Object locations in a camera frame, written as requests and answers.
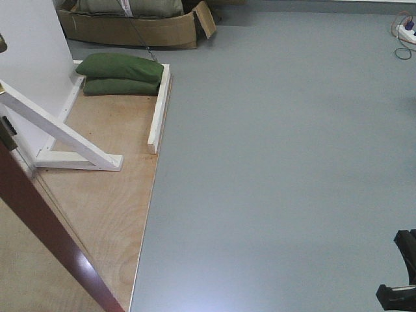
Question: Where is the black thin cable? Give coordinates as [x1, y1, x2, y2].
[395, 47, 416, 61]

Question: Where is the green sandbag top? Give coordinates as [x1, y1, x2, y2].
[75, 53, 164, 83]

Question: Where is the plywood base platform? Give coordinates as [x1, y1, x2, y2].
[39, 89, 159, 311]

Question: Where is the open flat cardboard box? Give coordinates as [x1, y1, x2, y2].
[57, 1, 216, 49]

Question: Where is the white wall panel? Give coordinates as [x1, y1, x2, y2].
[1, 1, 80, 176]

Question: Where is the orange cable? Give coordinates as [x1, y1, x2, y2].
[389, 11, 416, 45]

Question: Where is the white power strip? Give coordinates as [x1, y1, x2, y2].
[396, 20, 416, 44]

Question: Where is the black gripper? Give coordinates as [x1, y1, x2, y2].
[376, 229, 415, 311]

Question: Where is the silver latch plate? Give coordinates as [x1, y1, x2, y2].
[1, 116, 18, 151]

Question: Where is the brown wooden door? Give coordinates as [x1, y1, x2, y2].
[1, 142, 124, 311]

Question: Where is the green sandbag bottom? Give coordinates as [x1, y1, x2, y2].
[83, 78, 160, 96]

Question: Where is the dark tension cable with chain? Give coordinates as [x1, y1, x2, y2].
[117, 0, 159, 64]

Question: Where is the white wooden edge strip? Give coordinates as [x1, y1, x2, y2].
[148, 64, 172, 155]

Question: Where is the white wooden brace frame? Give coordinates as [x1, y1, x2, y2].
[1, 81, 124, 172]

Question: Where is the green sandbag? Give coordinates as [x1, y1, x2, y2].
[83, 78, 160, 96]
[75, 53, 164, 83]

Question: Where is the grey-green woven sack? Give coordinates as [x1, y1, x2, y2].
[77, 0, 184, 18]

